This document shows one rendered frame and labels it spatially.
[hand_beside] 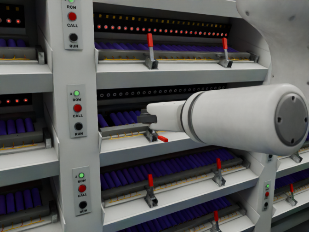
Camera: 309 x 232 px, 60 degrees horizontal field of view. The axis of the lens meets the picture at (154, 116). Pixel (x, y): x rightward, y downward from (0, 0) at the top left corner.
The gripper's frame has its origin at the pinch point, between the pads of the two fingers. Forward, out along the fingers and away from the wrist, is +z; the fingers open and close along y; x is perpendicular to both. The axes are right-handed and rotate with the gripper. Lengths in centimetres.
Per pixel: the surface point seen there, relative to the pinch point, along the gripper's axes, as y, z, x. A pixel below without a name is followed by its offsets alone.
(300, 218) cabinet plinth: -89, 26, 58
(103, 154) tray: 7.7, 14.1, 9.3
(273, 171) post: -60, 17, 28
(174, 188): -16.9, 21.1, 25.4
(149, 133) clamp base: -6.1, 14.9, 5.8
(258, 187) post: -52, 18, 32
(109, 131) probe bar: 4.4, 17.6, 4.0
